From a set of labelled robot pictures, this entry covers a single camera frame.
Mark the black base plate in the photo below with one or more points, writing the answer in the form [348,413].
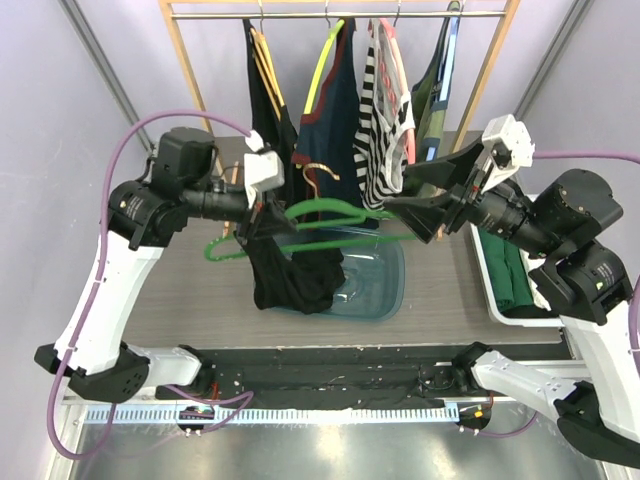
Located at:
[335,378]

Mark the neon yellow hanger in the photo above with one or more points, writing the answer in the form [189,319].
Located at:
[319,68]

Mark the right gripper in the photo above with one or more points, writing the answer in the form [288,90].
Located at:
[458,203]

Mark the striped black white tank top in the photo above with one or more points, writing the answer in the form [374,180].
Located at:
[378,146]

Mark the pink hanger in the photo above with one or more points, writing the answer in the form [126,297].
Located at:
[396,86]

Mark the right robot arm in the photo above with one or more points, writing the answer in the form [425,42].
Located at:
[584,283]

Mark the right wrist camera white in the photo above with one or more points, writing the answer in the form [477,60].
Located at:
[508,146]

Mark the green velvet hanger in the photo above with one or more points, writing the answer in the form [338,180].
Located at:
[335,216]

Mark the white slotted cable duct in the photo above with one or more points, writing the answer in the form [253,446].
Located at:
[184,414]

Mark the wooden clothes rack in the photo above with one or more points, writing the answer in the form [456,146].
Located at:
[173,12]

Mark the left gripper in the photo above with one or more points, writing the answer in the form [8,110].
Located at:
[265,219]

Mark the orange yellow hanger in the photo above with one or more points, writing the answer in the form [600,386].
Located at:
[280,100]

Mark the white plastic basket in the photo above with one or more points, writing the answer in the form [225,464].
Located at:
[528,316]

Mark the folded green garment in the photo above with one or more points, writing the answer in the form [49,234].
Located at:
[506,273]

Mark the blue plastic tub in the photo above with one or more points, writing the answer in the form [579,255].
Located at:
[374,276]

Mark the folded white garment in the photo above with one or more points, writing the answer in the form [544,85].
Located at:
[529,265]

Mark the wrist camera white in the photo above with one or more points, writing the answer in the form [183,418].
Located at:
[263,168]
[508,146]

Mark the olive green tank top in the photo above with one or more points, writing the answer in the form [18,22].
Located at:
[420,93]

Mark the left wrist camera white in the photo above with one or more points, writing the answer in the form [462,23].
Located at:
[263,168]

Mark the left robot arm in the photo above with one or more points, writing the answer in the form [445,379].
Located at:
[142,217]

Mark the navy maroon tank top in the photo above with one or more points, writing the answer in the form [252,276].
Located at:
[323,163]

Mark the light blue hanger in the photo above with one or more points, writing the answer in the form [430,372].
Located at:
[441,88]

